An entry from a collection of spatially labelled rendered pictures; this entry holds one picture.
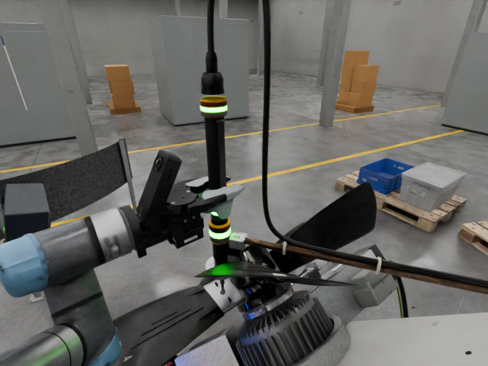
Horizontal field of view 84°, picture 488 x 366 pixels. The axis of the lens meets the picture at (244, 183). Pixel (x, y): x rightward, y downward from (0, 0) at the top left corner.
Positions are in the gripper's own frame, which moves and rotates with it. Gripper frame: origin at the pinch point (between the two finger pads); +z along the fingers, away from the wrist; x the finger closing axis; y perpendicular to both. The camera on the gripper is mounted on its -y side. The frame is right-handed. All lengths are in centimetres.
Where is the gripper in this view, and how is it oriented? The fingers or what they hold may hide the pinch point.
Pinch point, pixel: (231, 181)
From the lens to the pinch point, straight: 52.7
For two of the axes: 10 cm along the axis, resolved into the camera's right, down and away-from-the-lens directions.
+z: 8.0, -2.8, 5.3
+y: 0.1, 8.9, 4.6
